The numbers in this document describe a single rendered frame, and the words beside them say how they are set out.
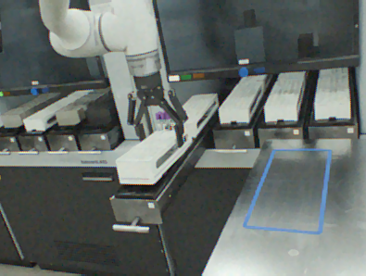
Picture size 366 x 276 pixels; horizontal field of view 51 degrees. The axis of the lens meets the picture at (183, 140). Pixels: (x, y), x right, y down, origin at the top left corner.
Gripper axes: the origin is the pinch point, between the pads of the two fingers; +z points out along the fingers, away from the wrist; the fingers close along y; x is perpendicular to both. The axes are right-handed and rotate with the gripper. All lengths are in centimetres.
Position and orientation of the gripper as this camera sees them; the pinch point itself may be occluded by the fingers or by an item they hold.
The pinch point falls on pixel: (161, 141)
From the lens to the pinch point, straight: 111.0
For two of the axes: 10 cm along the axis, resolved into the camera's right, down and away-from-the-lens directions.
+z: 1.8, 9.1, 3.8
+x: 3.4, -4.2, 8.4
